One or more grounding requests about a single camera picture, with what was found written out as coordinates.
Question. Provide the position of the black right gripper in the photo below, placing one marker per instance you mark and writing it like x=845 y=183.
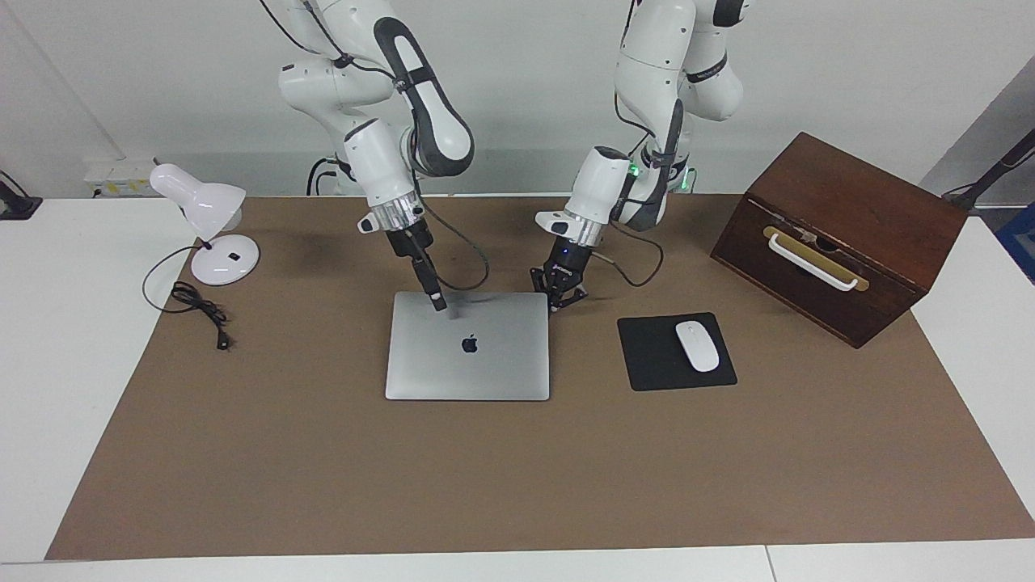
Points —
x=411 y=242

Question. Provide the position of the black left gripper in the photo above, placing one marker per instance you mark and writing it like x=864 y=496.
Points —
x=566 y=267

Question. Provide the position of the silver grey laptop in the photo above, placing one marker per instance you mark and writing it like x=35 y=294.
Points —
x=469 y=372

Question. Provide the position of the black mouse pad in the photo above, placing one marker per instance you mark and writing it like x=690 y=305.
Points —
x=647 y=356

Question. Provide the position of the white computer mouse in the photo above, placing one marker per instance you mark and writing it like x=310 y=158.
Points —
x=697 y=346

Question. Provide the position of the brown table mat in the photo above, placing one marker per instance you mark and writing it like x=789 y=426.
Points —
x=517 y=469

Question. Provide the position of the white desk lamp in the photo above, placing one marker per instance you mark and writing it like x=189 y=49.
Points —
x=206 y=206

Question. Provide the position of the dark brown wooden box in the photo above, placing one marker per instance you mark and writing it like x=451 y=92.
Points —
x=857 y=210

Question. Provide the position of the white power strip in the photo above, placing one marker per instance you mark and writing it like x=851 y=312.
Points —
x=121 y=174

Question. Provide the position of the black stand base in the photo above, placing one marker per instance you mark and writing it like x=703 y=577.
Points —
x=16 y=206

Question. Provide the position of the black tripod pole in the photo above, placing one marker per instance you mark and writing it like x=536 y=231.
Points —
x=1003 y=166

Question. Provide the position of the blue crate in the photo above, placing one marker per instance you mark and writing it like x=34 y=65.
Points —
x=1020 y=242

